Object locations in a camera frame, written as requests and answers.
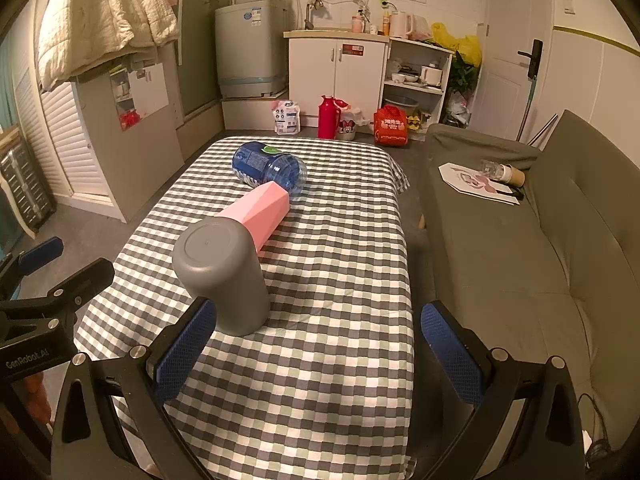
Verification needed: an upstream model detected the black cable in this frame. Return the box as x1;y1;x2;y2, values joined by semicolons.
577;394;612;467

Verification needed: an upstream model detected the green-handled broom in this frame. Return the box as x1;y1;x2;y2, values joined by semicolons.
516;80;539;142

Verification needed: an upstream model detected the white washing machine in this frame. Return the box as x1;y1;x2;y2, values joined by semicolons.
215;0;291;100

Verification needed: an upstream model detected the white cartoon print bucket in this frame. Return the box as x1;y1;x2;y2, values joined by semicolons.
336;107;364;142

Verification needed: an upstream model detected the pink faceted cup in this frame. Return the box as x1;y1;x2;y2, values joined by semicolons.
215;182;291;254

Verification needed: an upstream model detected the grey-blue basin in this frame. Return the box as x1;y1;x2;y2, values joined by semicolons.
384;95;420;117

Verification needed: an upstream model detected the red shopping bag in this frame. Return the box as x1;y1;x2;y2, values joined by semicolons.
373;105;412;147

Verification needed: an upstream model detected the grey cup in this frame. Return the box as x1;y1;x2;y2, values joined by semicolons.
171;218;271;337

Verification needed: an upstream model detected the white electric kettle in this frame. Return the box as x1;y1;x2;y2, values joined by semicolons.
389;11;414;40

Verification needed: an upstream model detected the black door handle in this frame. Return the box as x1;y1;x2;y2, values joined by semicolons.
518;39;544;81

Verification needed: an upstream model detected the yellow plastic bag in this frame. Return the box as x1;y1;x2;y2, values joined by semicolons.
431;21;482;69

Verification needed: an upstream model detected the white detergent bag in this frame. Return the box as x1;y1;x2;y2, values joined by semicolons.
271;100;301;135

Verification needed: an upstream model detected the brown white paper cup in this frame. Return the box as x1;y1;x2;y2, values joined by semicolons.
492;164;527;186

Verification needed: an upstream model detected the grey ribbed suitcase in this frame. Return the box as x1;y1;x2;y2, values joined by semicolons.
0;127;57;234

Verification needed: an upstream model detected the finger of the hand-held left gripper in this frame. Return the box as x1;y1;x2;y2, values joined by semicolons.
0;236;65;302
0;258;116;328

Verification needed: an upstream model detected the white sink cabinet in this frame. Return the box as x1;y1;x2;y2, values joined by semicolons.
283;29;391;112

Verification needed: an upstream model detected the grey-green sofa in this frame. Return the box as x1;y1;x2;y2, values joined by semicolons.
417;109;640;480

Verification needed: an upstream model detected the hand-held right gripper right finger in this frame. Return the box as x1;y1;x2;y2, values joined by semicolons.
420;300;587;480

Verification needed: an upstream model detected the blue plastic water bottle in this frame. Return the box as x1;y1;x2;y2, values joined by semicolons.
232;141;307;195

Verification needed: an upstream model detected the white washing machine platform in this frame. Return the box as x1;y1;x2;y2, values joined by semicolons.
221;96;291;131

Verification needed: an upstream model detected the grey white checkered tablecloth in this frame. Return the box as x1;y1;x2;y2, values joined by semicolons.
75;136;418;480

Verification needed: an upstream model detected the red thermos flask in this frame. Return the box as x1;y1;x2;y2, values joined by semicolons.
318;95;351;140

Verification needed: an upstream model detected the white louvred wardrobe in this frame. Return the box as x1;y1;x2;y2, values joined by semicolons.
10;57;185;222

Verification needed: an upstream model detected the white open shelf unit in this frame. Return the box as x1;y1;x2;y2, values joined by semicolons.
381;36;454;134

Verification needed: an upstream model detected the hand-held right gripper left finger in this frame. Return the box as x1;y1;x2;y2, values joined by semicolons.
50;296;221;480

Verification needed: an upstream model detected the white door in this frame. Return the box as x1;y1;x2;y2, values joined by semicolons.
474;0;552;142

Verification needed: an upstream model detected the beige quilted blanket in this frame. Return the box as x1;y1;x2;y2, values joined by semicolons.
37;0;180;92

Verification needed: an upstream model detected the green plant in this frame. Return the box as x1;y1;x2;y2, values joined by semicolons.
447;60;479;92

